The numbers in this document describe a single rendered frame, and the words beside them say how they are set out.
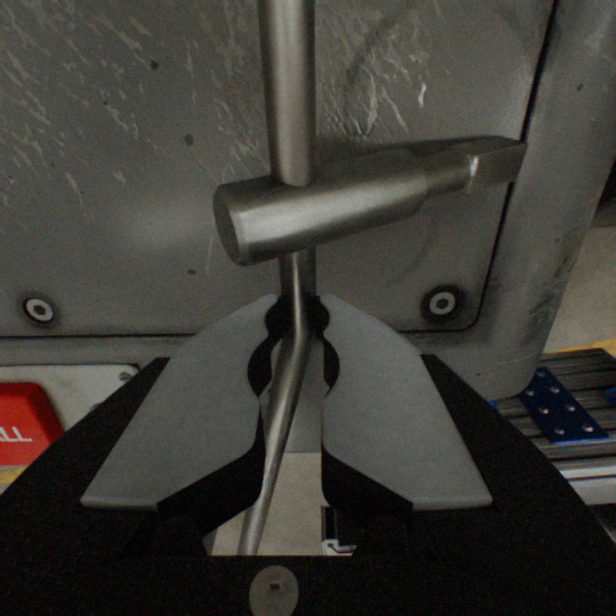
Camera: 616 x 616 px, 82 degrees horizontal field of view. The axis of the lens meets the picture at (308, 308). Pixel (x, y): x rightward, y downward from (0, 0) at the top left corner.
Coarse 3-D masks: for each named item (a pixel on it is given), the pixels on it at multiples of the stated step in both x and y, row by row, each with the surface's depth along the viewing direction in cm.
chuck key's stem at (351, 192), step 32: (352, 160) 10; (384, 160) 10; (416, 160) 11; (448, 160) 12; (480, 160) 12; (512, 160) 13; (224, 192) 9; (256, 192) 9; (288, 192) 9; (320, 192) 9; (352, 192) 10; (384, 192) 10; (416, 192) 11; (448, 192) 12; (224, 224) 9; (256, 224) 9; (288, 224) 9; (320, 224) 9; (352, 224) 10; (384, 224) 11; (256, 256) 9
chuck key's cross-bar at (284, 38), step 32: (288, 0) 7; (288, 32) 7; (288, 64) 7; (288, 96) 8; (288, 128) 8; (288, 160) 9; (288, 256) 10; (288, 288) 11; (288, 320) 12; (288, 352) 13; (288, 384) 14; (288, 416) 15; (256, 512) 18; (256, 544) 20
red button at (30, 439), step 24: (0, 384) 20; (24, 384) 20; (0, 408) 20; (24, 408) 20; (48, 408) 21; (0, 432) 21; (24, 432) 21; (48, 432) 21; (0, 456) 22; (24, 456) 22
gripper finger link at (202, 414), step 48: (240, 336) 10; (192, 384) 8; (240, 384) 8; (144, 432) 7; (192, 432) 7; (240, 432) 7; (96, 480) 6; (144, 480) 6; (192, 480) 6; (240, 480) 7
